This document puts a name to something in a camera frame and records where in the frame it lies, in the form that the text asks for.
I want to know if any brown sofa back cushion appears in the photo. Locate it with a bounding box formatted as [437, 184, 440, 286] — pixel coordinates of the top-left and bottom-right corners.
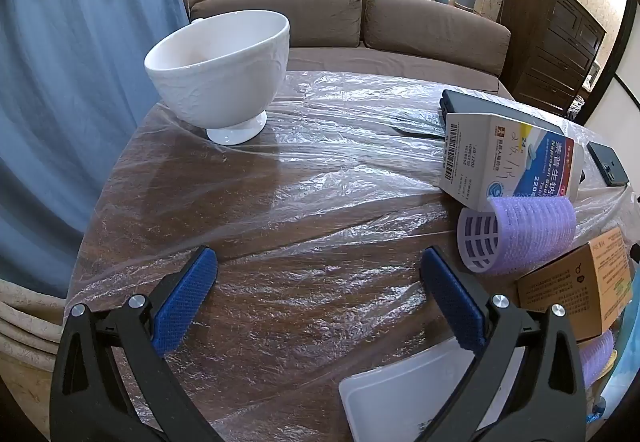
[191, 0, 362, 48]
[363, 0, 511, 76]

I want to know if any white medicine box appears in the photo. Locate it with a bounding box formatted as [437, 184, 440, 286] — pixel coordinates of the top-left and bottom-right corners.
[439, 112, 586, 213]

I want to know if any dark wooden dresser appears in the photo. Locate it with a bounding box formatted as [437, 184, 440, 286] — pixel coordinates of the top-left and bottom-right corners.
[497, 0, 608, 115]

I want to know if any white footed ceramic bowl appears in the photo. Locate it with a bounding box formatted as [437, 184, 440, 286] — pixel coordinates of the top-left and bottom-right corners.
[144, 10, 291, 144]

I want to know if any beige upholstered chair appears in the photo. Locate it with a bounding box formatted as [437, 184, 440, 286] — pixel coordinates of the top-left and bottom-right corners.
[0, 279, 68, 423]

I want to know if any black-framed sliding door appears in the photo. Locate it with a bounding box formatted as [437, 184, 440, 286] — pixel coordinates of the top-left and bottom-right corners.
[582, 0, 640, 123]

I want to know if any small dark phone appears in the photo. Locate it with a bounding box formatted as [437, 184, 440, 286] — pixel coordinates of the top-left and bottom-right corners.
[586, 141, 630, 187]

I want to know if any blue curtain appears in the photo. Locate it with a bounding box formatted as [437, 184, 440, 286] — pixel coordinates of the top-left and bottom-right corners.
[0, 0, 191, 295]

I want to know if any white plastic tray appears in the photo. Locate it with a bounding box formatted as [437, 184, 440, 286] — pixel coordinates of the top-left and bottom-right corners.
[338, 337, 516, 442]

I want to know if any black flat phone case box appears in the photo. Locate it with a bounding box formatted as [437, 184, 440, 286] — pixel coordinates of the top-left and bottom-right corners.
[439, 90, 568, 139]

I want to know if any brown sofa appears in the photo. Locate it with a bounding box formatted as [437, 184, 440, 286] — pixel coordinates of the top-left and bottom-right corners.
[190, 0, 516, 98]

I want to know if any brown cardboard box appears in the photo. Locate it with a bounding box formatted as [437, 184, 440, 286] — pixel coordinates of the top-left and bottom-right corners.
[516, 226, 633, 343]

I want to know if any purple hair roller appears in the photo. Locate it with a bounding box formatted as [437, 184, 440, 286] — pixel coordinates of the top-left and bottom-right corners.
[457, 196, 577, 277]
[577, 329, 616, 388]

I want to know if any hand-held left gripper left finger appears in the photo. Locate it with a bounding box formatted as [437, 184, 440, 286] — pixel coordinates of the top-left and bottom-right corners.
[49, 245, 226, 442]

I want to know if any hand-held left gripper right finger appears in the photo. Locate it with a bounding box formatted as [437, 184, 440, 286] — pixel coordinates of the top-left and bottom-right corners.
[419, 245, 587, 442]

